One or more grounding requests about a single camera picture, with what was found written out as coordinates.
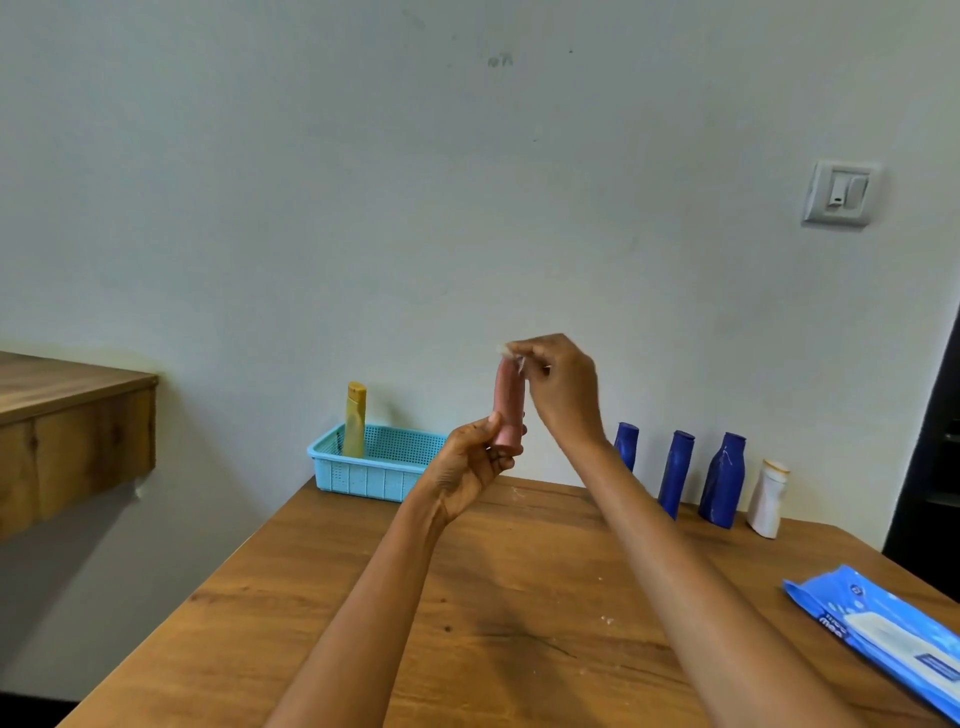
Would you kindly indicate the person's left hand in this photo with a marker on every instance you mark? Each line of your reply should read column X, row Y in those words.
column 465, row 469

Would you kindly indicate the person's right hand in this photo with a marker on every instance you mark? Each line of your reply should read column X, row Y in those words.
column 566, row 397

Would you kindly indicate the pink bottle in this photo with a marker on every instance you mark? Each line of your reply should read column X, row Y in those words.
column 508, row 409

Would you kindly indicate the white wipe cloth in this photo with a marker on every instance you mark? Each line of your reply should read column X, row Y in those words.
column 517, row 360

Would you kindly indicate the slim dark blue bottle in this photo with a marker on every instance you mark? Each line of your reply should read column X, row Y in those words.
column 627, row 446
column 676, row 472

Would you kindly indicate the light blue plastic basket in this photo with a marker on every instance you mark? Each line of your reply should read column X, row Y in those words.
column 382, row 472

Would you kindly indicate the beige bottle with white cap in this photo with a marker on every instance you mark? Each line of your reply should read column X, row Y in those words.
column 353, row 439

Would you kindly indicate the yellow bottle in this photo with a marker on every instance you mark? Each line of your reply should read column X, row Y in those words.
column 357, row 395

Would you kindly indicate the wide dark blue bottle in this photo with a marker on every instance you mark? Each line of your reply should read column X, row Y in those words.
column 722, row 484

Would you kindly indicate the blue wet wipes pack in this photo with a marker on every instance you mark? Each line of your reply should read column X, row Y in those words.
column 847, row 604

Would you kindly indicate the person's left forearm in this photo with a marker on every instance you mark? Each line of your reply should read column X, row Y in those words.
column 360, row 630

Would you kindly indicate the person's right forearm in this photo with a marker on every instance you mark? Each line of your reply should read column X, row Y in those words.
column 705, row 592

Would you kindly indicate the wooden table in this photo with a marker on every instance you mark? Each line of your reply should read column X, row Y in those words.
column 525, row 622

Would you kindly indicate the black door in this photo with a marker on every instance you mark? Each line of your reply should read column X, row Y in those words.
column 926, row 487

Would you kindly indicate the wooden side desk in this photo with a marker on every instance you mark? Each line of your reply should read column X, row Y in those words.
column 67, row 442

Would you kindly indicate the grey wall light switch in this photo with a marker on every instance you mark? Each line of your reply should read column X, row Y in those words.
column 840, row 193

